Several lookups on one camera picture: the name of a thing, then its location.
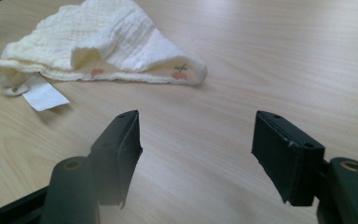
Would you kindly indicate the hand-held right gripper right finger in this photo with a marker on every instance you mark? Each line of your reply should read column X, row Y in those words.
column 289, row 161

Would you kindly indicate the white muslin cloth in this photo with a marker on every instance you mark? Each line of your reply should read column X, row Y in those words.
column 121, row 40

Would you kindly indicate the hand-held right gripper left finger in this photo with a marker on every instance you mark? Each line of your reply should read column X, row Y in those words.
column 115, row 161

